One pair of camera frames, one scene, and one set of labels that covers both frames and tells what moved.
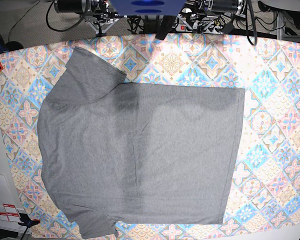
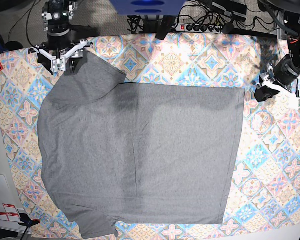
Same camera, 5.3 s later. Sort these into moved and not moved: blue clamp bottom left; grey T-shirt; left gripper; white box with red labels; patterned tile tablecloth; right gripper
Moved: right gripper; left gripper
Not moved: blue clamp bottom left; grey T-shirt; white box with red labels; patterned tile tablecloth
